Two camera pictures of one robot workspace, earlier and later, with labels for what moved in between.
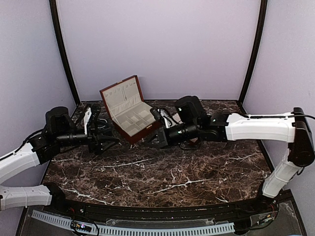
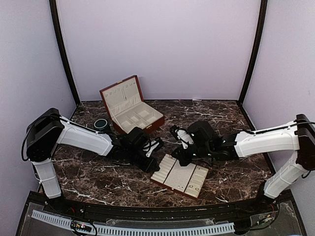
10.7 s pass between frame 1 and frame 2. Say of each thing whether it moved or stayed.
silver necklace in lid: stayed
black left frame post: stayed
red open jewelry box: stayed
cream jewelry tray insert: moved
